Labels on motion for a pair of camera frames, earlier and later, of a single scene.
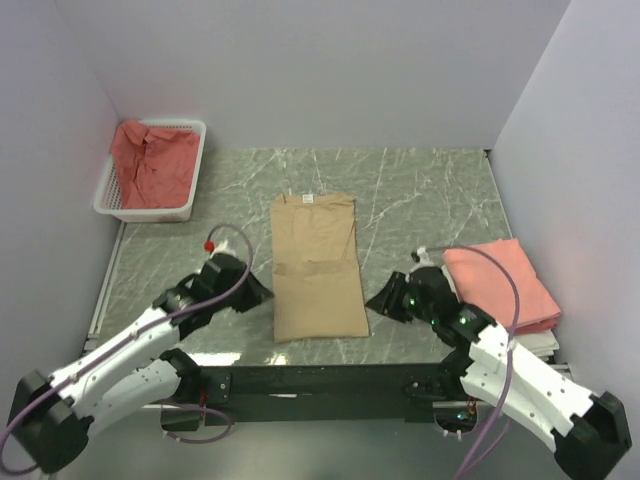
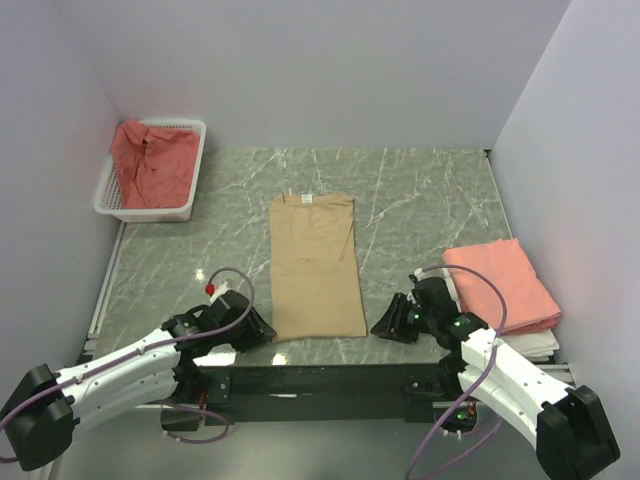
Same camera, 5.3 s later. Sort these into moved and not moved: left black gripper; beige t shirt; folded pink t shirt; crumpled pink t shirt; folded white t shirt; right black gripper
Moved: right black gripper; left black gripper
Not moved: folded pink t shirt; folded white t shirt; crumpled pink t shirt; beige t shirt
